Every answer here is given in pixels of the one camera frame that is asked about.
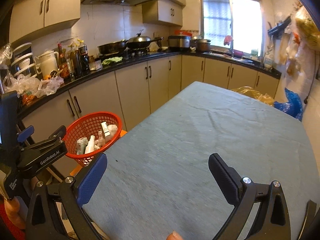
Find blue tablecloth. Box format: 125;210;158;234
82;81;314;240

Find green leafy vegetables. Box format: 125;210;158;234
101;56;123;67

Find hanging plastic bags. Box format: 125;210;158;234
277;5;320;77

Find silver rice cooker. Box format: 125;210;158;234
167;35;192;49

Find black wall rack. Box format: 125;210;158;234
267;15;292;40

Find blue plastic bag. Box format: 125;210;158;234
274;87;304;122

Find black power cable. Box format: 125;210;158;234
303;55;320;105

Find white spray bottle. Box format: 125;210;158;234
84;135;96;155

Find white cardboard box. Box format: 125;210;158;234
101;121;112;138

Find row of beige lower cabinets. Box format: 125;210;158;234
21;54;281;171

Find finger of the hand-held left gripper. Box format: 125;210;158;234
17;125;35;144
24;126;67;153

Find steel pot with lid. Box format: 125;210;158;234
190;36;203;48

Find yellow plastic bag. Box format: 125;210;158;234
230;86;275;106

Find black frying pan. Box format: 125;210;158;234
97;39;128;55

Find white labelled jug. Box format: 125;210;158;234
263;47;274;68

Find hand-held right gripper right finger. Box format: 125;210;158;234
208;153;292;240

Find person's left hand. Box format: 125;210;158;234
4;196;26;231

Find person's right hand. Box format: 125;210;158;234
166;231;184;240

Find row of beige upper cabinets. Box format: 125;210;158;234
9;0;187;46

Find tissue pack with green cartoon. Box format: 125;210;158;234
76;137;88;156

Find row of sauce bottles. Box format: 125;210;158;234
57;38;91;79

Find kitchen window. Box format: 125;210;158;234
198;0;263;56

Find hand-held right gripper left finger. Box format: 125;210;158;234
26;153;108;240

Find brown pot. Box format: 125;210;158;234
196;39;212;53

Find black kitchen countertop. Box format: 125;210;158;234
17;49;283;119

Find black wok with lid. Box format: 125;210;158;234
125;29;164;49

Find red floor mat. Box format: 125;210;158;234
0;202;26;240

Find small clear container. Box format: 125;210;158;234
88;60;103;71

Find orange plastic basket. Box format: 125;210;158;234
65;112;124;167

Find white electric kettle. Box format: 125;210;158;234
33;50;59;79

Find dark chair backrest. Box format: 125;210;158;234
297;199;320;240

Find row of beige cabinets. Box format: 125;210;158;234
9;0;187;46
21;54;281;171

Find pile of clear plastic bags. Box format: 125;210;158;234
0;42;65;98

